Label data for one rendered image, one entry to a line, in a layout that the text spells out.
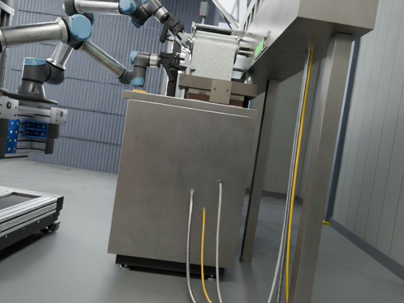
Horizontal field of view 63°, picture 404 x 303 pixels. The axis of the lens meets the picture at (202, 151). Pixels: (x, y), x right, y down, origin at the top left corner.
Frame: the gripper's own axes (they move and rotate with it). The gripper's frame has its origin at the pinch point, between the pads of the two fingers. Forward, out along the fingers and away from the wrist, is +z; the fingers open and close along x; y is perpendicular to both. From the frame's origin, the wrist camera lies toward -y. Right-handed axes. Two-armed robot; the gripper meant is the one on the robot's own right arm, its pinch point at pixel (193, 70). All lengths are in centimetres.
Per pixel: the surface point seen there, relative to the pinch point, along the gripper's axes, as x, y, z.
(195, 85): -20.0, -10.8, 2.2
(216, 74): -0.3, 0.0, 13.2
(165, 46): 317, 91, -50
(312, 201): -77, -53, 47
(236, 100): -18.8, -15.3, 24.0
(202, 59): -0.2, 6.7, 4.3
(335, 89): -77, -14, 49
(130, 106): -26.0, -26.4, -27.5
